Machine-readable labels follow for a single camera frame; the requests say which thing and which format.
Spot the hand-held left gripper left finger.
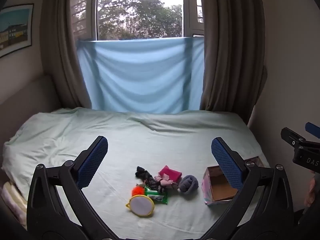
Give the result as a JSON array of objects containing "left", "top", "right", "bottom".
[{"left": 26, "top": 135, "right": 118, "bottom": 240}]

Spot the framed wall picture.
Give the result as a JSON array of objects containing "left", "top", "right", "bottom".
[{"left": 0, "top": 3, "right": 34, "bottom": 58}]

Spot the orange fluffy pompom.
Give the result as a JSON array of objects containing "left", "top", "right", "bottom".
[{"left": 132, "top": 185, "right": 146, "bottom": 196}]

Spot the cardboard box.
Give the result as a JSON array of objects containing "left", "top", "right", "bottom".
[{"left": 201, "top": 156, "right": 266, "bottom": 206}]

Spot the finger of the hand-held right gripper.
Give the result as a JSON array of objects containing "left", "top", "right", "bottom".
[
  {"left": 305, "top": 122, "right": 320, "bottom": 139},
  {"left": 280, "top": 127, "right": 307, "bottom": 153}
]

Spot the grey knotted plush ball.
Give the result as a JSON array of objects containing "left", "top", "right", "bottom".
[{"left": 178, "top": 174, "right": 199, "bottom": 196}]

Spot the pink cloth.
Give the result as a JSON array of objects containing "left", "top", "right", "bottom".
[{"left": 159, "top": 165, "right": 183, "bottom": 183}]

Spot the light blue hanging cloth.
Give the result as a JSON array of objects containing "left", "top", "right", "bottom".
[{"left": 75, "top": 37, "right": 206, "bottom": 114}]

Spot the window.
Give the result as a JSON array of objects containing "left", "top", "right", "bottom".
[{"left": 69, "top": 0, "right": 205, "bottom": 42}]

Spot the bed with light green sheet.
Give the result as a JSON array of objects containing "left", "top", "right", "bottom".
[{"left": 1, "top": 107, "right": 271, "bottom": 238}]

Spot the pink and white braided scrunchie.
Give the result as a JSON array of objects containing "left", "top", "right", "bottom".
[{"left": 154, "top": 172, "right": 179, "bottom": 190}]

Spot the beige headboard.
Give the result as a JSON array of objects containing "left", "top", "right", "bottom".
[{"left": 0, "top": 73, "right": 62, "bottom": 155}]

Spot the person's right hand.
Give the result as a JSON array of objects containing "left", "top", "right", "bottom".
[{"left": 303, "top": 176, "right": 317, "bottom": 207}]

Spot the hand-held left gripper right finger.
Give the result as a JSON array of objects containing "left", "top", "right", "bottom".
[{"left": 200, "top": 137, "right": 293, "bottom": 240}]

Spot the black sock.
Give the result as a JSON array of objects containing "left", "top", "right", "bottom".
[{"left": 135, "top": 166, "right": 153, "bottom": 181}]

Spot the white folded bedding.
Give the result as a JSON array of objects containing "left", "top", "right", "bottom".
[{"left": 1, "top": 181, "right": 28, "bottom": 228}]

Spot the beige curtain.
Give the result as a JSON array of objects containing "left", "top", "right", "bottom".
[
  {"left": 199, "top": 0, "right": 268, "bottom": 127},
  {"left": 39, "top": 0, "right": 98, "bottom": 111}
]

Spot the dark floral fabric scrunchie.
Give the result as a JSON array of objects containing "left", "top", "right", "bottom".
[{"left": 143, "top": 176, "right": 166, "bottom": 193}]

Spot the green wipes packet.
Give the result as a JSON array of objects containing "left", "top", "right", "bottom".
[{"left": 144, "top": 186, "right": 169, "bottom": 205}]

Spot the yellow round hand mirror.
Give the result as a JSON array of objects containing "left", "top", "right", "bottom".
[{"left": 125, "top": 195, "right": 156, "bottom": 217}]

